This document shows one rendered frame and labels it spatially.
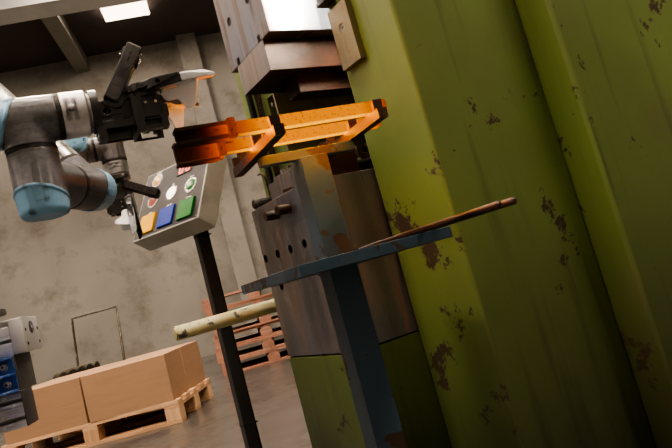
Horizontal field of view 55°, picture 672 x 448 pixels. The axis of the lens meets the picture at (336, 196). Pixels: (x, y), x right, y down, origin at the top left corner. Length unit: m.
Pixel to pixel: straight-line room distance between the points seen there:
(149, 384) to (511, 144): 3.41
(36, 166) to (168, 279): 9.04
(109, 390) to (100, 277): 5.61
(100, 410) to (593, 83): 3.80
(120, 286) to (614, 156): 8.90
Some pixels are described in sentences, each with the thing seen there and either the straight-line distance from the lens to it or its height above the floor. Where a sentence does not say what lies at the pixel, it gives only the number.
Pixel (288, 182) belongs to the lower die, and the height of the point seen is 0.95.
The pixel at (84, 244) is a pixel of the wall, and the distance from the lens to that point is 10.28.
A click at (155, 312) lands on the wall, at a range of 10.08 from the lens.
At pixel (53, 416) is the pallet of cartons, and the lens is 4.90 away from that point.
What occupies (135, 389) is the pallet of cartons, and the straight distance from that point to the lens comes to 4.64.
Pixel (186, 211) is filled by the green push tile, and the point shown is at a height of 0.99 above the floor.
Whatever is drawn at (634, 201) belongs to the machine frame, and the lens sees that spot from 1.85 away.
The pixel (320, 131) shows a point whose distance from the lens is 1.32.
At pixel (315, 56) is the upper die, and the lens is 1.96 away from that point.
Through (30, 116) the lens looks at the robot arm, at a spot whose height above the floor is 1.02.
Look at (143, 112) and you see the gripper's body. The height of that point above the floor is 1.00.
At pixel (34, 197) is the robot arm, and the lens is 1.06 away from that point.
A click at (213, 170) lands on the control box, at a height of 1.12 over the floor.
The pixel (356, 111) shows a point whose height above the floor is 0.95.
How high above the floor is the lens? 0.67
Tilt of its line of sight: 7 degrees up
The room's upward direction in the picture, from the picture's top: 15 degrees counter-clockwise
